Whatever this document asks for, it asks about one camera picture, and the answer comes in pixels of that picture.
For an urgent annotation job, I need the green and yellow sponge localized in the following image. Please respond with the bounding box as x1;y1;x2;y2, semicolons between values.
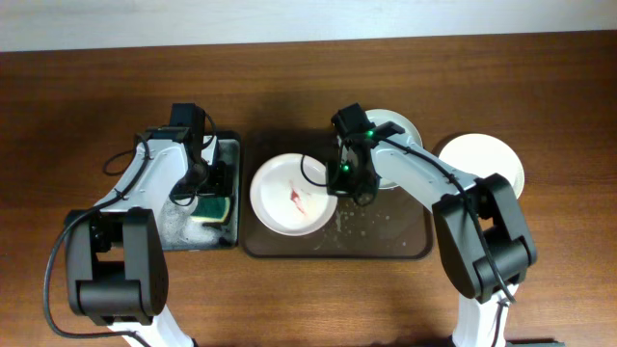
189;196;231;225

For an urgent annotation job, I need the white plate with red stain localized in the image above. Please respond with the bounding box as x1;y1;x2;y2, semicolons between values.
250;153;337;236

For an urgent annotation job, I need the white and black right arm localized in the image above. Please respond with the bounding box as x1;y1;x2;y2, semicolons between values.
327;129;537;346

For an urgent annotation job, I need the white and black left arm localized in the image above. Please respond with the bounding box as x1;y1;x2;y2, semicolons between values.
58;126;240;346

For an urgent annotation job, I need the black soapy water tray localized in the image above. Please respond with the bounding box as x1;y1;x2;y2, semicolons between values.
157;130;241;252

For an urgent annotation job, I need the white plate on tray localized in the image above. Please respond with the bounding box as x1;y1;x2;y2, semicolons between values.
335;109;421;190

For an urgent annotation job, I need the dark brown serving tray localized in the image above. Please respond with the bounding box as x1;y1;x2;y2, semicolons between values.
239;129;434;260

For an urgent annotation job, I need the clean white plate stack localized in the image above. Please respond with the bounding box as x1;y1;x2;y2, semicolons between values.
438;133;525;199

